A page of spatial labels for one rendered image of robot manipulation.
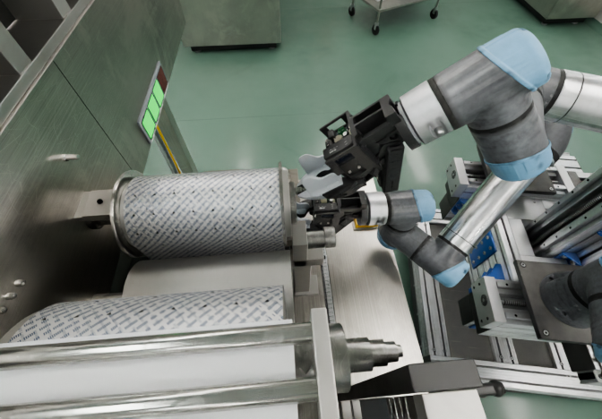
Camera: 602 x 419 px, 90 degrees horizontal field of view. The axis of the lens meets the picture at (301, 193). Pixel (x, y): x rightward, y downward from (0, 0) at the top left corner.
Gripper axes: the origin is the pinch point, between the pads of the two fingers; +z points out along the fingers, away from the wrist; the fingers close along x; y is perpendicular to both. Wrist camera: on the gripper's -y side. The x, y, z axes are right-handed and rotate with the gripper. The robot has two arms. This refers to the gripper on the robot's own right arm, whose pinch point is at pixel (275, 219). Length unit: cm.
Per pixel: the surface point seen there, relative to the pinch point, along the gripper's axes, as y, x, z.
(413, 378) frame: 34.9, 34.0, -11.1
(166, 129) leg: -35, -71, 49
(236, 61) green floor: -109, -247, 39
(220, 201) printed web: 21.6, 8.7, 7.1
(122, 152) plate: 14.1, -10.2, 30.1
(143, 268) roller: 13.6, 15.1, 20.5
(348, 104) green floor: -109, -174, -60
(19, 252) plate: 25.6, 16.9, 30.1
